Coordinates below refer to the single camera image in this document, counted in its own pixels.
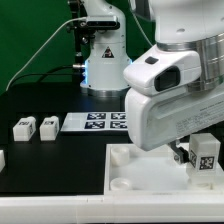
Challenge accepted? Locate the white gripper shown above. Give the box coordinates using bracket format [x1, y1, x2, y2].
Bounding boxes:
[125, 87, 224, 164]

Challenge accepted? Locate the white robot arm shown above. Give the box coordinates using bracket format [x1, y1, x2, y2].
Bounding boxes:
[81, 0, 224, 163]

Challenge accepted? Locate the white square tabletop part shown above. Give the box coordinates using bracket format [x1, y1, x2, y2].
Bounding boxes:
[104, 144, 224, 195]

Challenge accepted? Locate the white L-shaped obstacle fence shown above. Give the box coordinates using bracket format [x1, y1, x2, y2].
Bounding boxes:
[0, 194, 224, 224]

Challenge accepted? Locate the white part at left edge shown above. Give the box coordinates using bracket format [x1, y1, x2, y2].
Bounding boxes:
[0, 150, 5, 172]

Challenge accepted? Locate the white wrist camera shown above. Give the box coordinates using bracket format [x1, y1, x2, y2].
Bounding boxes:
[124, 45, 202, 96]

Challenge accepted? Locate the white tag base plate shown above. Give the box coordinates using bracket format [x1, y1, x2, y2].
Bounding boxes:
[61, 112, 127, 132]

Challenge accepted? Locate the grey camera on stand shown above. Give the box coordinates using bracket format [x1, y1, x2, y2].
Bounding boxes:
[86, 16, 119, 30]

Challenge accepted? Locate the black cable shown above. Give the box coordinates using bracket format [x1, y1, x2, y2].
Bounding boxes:
[9, 65, 84, 88]

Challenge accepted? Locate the black camera stand pole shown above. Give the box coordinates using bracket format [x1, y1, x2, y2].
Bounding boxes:
[66, 0, 87, 82]

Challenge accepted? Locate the white cable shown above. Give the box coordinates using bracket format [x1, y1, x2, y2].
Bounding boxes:
[5, 16, 88, 92]

